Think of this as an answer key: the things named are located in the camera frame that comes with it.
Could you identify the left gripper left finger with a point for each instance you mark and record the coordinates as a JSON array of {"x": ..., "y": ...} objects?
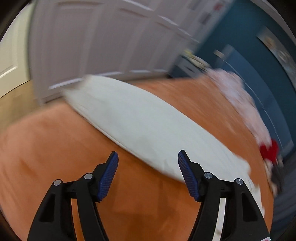
[{"x": 54, "y": 219}]

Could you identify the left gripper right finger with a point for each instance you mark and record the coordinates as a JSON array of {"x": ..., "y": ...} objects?
[{"x": 232, "y": 201}]

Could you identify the white quilted jacket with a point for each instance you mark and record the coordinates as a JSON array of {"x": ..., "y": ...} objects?
[{"x": 150, "y": 122}]

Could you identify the dark grey knit garment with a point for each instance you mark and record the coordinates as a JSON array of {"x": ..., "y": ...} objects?
[{"x": 277, "y": 176}]

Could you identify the cream fleece garment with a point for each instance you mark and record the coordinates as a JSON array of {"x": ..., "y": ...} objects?
[{"x": 268, "y": 168}]

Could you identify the red garment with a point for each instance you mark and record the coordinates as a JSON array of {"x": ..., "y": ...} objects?
[{"x": 269, "y": 152}]

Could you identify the orange plush bedspread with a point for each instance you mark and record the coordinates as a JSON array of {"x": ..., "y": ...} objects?
[{"x": 55, "y": 142}]

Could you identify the blue upholstered headboard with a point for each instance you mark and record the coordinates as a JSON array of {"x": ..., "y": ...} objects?
[{"x": 231, "y": 60}]

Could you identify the pink floral quilt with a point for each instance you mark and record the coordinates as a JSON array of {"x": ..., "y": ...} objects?
[{"x": 231, "y": 86}]

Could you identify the cream room door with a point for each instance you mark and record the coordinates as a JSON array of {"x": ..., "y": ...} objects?
[{"x": 14, "y": 51}]

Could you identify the items on bedside table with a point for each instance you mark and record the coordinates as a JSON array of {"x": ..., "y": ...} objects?
[{"x": 195, "y": 60}]

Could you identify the blue bedside table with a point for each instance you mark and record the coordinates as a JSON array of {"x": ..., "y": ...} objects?
[{"x": 183, "y": 68}]

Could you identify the white panelled wardrobe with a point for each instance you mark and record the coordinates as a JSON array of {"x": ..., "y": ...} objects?
[{"x": 124, "y": 40}]

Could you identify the framed wall picture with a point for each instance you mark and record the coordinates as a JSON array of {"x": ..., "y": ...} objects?
[{"x": 279, "y": 51}]

